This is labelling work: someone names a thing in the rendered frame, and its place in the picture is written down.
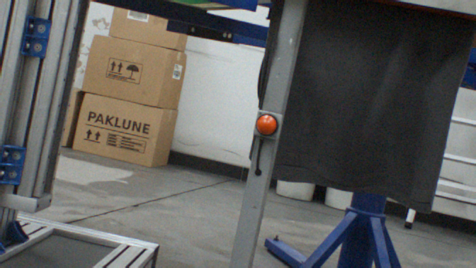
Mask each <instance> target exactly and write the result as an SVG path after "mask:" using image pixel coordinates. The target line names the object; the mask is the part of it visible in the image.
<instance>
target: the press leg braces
mask: <svg viewBox="0 0 476 268"><path fill-rule="evenodd" d="M357 222H358V214H356V213H354V212H352V211H349V212H348V214H347V215H346V216H345V217H344V218H343V220H342V221H341V222H340V223H339V224H338V225H337V226H336V227H335V229H333V231H332V232H330V234H329V235H328V236H327V237H326V238H325V239H324V241H323V242H322V243H321V244H320V245H319V246H318V247H317V249H316V250H315V251H314V252H313V253H312V254H311V255H310V256H309V257H308V258H307V259H306V260H305V261H302V263H303V264H302V265H301V266H300V268H323V267H322V265H323V264H324V263H325V261H326V260H327V259H328V258H329V257H330V255H332V254H333V253H334V252H335V251H336V249H337V247H338V246H340V244H341V243H342V242H343V241H344V240H345V239H346V237H347V236H348V235H350V234H351V233H352V231H353V229H354V228H355V227H356V226H357ZM367 229H368V236H369V239H370V245H371V250H372V253H373V259H374V264H375V268H402V267H401V264H400V261H399V258H398V257H397V255H396V252H395V249H394V247H393V245H392V241H391V239H390V236H389V233H388V231H387V227H386V225H385V227H384V230H382V227H381V224H380V219H379V218H372V217H370V218H369V221H368V228H367Z"/></svg>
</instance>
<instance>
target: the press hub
mask: <svg viewBox="0 0 476 268"><path fill-rule="evenodd" d="M386 201H387V197H385V196H380V195H377V194H373V193H363V192H353V196H352V200H351V203H350V204H351V206H347V207H346V210H345V214H344V217H345V216H346V215H347V214H348V213H349V211H352V212H354V213H356V214H358V222H357V226H356V227H355V228H354V229H353V231H352V233H351V234H350V235H348V236H347V237H346V239H345V240H344V241H343V242H342V244H341V250H340V254H339V260H338V264H337V268H372V266H373V253H372V250H371V245H370V239H369V236H368V229H367V228H368V221H369V218H370V217H372V218H379V219H380V224H381V227H382V230H384V227H385V221H386V218H387V216H386V215H385V214H383V212H385V211H384V208H385V205H386Z"/></svg>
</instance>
